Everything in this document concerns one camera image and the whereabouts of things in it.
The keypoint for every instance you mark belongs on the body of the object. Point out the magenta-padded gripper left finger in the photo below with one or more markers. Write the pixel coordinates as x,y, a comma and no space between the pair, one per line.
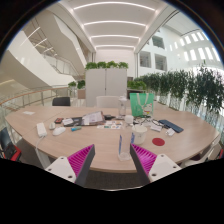
63,168

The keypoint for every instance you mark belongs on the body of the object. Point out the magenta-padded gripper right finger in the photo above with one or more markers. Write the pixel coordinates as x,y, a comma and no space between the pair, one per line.
163,166

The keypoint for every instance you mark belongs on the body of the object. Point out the clear plastic bottle white cap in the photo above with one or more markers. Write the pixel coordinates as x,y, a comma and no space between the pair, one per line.
125,141

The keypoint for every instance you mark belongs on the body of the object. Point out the flat round red coaster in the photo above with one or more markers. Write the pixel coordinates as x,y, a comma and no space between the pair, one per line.
158,141

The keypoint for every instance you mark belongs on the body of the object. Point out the white computer mouse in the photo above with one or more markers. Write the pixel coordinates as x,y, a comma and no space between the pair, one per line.
59,130

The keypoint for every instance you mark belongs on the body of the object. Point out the white flat packet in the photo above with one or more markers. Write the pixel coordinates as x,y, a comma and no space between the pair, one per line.
155,127

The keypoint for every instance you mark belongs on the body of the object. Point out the dark blue keyboard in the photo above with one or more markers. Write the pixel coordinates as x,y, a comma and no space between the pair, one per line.
170,125

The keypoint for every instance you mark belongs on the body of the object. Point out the small teal marker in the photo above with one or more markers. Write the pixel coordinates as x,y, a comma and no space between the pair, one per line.
76,128

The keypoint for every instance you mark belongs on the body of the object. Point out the red and black chair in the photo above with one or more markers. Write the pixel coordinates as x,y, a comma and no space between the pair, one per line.
8,148

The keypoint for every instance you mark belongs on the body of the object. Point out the colourful sticker sheet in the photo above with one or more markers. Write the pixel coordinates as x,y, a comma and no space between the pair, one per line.
109,126

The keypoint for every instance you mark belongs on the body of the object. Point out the white paper sheet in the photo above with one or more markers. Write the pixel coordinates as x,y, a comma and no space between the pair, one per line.
28,113

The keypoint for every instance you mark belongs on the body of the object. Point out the green tote bag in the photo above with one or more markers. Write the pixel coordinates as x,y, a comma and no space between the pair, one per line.
141,104

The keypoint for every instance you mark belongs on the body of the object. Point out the black office chair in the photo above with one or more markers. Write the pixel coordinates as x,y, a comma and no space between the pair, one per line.
61,101

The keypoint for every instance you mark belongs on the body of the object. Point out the small black pouch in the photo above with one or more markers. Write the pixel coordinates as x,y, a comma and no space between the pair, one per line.
108,117

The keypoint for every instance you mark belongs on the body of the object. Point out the clear drink bottle with lid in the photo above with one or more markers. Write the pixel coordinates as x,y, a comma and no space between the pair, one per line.
122,106

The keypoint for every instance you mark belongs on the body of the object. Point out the row of green hedge plants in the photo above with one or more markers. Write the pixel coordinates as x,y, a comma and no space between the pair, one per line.
181,86

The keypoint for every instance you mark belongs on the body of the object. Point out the planter with green plants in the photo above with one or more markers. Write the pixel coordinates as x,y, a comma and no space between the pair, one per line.
76,86

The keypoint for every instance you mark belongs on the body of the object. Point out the white cabinet topped with plants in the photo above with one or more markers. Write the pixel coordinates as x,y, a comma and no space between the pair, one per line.
106,83

